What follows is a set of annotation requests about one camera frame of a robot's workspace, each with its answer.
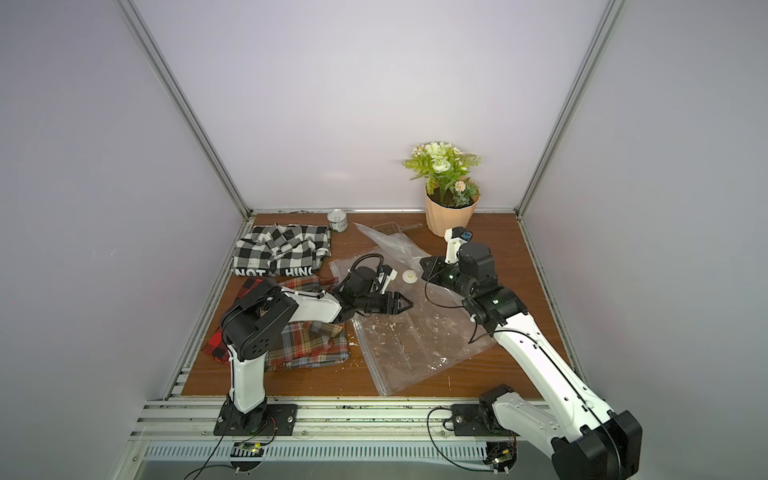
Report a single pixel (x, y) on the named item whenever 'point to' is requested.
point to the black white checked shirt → (286, 250)
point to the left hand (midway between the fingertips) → (411, 307)
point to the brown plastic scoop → (390, 228)
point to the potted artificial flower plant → (451, 194)
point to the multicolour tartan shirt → (308, 343)
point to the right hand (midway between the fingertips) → (422, 249)
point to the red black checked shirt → (216, 346)
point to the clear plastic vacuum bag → (424, 341)
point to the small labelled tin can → (338, 220)
